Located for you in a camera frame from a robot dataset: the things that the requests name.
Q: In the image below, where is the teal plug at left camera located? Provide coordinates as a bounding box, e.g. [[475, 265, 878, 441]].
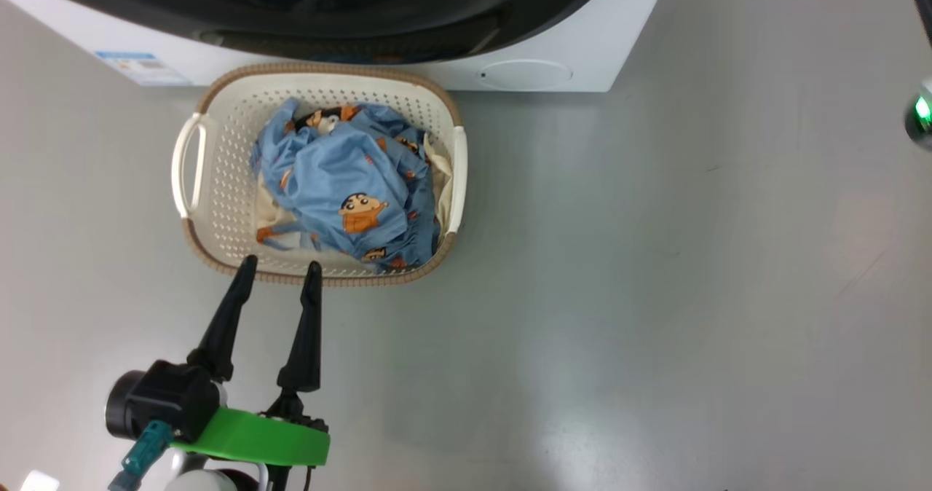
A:
[[108, 420, 175, 491]]

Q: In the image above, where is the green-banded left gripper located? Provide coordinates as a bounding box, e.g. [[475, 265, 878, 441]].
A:
[[171, 254, 333, 468]]

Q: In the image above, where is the cream cartoon print garment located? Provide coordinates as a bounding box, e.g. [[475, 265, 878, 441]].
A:
[[255, 130, 454, 273]]

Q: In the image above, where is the blue energy label sticker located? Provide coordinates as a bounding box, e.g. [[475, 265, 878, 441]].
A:
[[95, 52, 194, 87]]

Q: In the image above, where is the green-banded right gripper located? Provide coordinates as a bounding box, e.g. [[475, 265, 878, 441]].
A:
[[904, 0, 932, 151]]

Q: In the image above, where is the cream perforated laundry basket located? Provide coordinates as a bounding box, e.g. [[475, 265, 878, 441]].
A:
[[171, 62, 468, 288]]

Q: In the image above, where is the black round washing machine door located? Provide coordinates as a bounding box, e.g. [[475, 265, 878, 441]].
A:
[[0, 0, 620, 66]]

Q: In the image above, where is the white washing machine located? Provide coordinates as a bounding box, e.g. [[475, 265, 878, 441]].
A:
[[0, 0, 674, 93]]

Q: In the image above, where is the blue cartoon print garment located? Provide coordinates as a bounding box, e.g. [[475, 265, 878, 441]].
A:
[[251, 98, 443, 272]]

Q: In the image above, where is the round white filter cover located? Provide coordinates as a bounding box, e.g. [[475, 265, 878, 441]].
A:
[[478, 59, 574, 91]]

